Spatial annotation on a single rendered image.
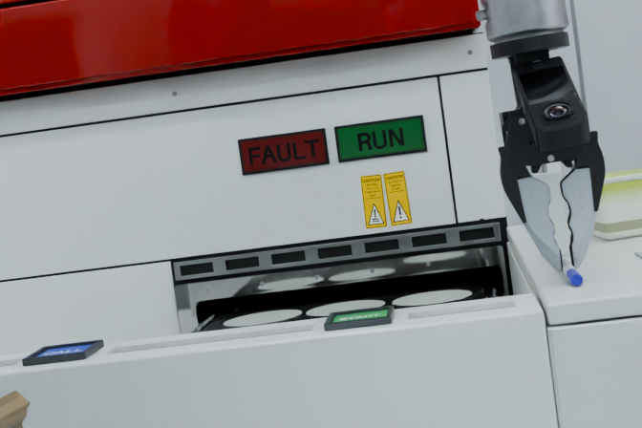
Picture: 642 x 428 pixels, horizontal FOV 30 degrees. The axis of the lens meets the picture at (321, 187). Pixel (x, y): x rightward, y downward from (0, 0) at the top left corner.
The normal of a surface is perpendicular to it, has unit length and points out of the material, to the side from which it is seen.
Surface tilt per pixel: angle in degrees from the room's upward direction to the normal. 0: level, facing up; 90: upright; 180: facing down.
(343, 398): 90
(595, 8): 90
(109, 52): 90
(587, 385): 90
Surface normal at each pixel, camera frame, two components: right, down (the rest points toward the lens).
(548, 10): 0.42, -0.04
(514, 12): -0.41, 0.11
